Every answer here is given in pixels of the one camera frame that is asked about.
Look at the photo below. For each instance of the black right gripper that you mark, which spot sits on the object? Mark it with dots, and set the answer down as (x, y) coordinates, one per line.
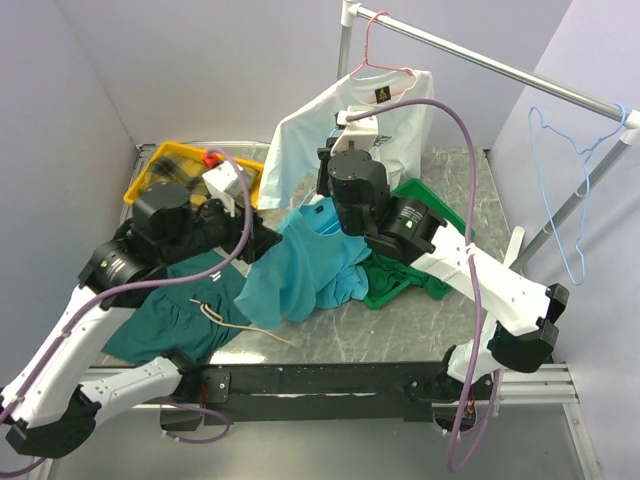
(322, 187)

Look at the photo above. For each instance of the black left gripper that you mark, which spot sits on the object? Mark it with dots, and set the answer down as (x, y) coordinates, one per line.
(259, 239)

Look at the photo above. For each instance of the green plastic bin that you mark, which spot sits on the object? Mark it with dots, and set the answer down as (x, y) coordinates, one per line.
(416, 189)

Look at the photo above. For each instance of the light blue t shirt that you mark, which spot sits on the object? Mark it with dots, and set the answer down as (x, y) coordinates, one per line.
(304, 272)

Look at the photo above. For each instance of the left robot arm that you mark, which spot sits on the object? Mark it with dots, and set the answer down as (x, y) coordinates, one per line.
(49, 408)

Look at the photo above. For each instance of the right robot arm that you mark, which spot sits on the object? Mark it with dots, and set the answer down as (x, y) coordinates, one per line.
(524, 332)

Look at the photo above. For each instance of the white t shirt on hanger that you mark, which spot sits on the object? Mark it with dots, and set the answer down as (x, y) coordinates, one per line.
(401, 140)

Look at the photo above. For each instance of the dark teal garment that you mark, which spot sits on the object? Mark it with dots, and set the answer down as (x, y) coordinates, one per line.
(196, 318)

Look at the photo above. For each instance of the green cloth in bin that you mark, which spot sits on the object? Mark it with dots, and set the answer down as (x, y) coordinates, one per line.
(387, 278)

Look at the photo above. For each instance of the yellow plaid cloth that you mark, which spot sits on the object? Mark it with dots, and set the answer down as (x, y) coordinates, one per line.
(179, 169)

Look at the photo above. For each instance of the yellow plastic bin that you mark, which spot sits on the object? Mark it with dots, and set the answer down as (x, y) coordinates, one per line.
(168, 147)

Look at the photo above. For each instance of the white rack base foot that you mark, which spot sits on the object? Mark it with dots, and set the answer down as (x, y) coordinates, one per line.
(513, 249)

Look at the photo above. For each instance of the metal clothes rack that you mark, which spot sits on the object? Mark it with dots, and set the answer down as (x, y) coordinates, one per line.
(598, 158)

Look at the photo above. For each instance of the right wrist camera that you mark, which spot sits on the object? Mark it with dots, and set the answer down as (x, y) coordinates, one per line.
(356, 129)

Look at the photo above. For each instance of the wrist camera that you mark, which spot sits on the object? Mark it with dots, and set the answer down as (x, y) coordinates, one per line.
(356, 129)
(221, 180)

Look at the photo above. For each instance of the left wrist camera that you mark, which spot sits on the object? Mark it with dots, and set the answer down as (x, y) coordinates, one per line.
(221, 180)

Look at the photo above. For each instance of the pink wire hanger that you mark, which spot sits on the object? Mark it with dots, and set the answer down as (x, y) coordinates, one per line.
(380, 55)

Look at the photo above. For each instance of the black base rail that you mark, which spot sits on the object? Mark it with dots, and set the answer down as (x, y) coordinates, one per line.
(305, 392)

